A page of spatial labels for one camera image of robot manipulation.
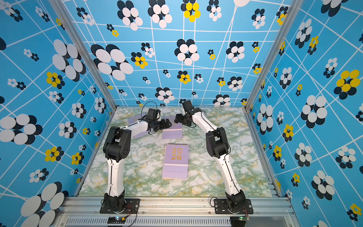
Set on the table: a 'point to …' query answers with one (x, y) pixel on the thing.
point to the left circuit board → (116, 220)
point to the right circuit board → (246, 218)
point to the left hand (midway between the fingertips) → (168, 124)
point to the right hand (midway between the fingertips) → (180, 121)
